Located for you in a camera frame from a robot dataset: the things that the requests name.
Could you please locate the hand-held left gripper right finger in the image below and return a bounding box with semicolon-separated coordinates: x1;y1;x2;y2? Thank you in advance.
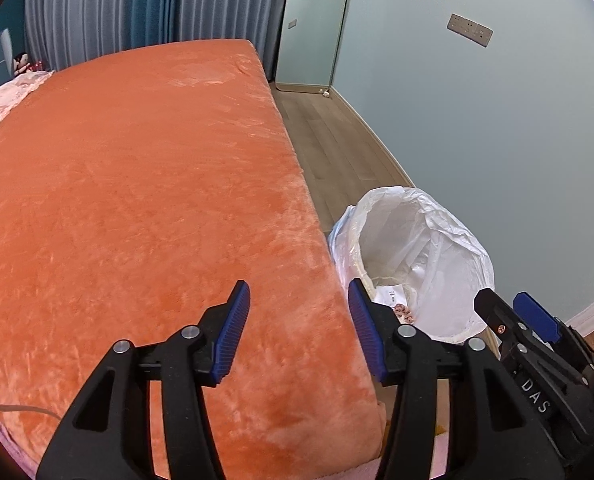
348;278;566;480

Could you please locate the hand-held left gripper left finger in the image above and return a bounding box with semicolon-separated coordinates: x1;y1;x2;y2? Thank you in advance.
36;280;252;480

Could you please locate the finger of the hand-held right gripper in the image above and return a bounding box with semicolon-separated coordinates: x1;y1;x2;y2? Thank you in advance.
474;289;528;361
513;291;565;343

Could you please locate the yellow trash bin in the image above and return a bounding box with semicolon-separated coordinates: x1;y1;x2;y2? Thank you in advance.
349;252;490;348

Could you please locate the bin with white bag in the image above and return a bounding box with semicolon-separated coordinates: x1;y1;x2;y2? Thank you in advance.
328;186;496;346

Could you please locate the white paper scrap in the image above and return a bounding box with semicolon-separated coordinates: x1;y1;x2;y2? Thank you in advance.
372;284;414;312

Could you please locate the orange plush blanket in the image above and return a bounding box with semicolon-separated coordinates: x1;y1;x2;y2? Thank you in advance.
0;38;385;480

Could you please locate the wooden baseboard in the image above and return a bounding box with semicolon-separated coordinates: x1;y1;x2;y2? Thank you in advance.
329;85;414;190

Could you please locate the standing floor mirror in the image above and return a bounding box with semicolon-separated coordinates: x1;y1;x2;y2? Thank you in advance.
274;0;356;94

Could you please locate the pink lace cloth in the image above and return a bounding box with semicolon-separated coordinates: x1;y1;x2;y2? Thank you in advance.
0;70;54;147

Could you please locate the grey pleated curtain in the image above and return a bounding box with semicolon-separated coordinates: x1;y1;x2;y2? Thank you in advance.
179;0;294;82
24;0;134;72

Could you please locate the blue curtain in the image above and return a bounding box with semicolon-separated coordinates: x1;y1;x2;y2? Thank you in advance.
126;0;186;52

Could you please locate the small plush toy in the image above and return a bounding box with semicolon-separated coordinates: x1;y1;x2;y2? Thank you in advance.
11;52;46;77

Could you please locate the white cable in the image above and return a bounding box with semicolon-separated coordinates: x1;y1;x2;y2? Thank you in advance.
0;402;66;422

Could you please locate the wall socket plate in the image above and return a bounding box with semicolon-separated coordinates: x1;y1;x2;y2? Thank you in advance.
447;12;494;49

